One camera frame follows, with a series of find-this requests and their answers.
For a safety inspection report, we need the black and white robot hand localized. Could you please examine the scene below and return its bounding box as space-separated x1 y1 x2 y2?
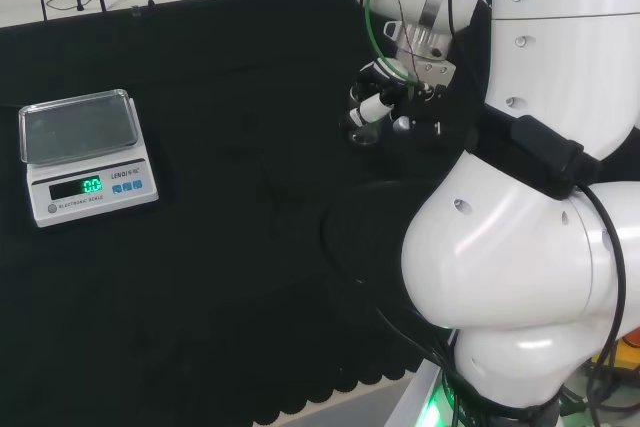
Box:
341 58 458 140

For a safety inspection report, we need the white electronic balance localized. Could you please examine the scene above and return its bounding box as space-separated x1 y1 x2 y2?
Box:
18 88 160 229

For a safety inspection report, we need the black bench cloth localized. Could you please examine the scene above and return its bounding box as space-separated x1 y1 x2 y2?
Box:
0 0 496 427

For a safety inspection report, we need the green cable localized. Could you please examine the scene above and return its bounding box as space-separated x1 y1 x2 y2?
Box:
362 0 420 88

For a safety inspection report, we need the black cable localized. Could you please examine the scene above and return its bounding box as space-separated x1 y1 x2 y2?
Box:
574 181 629 427

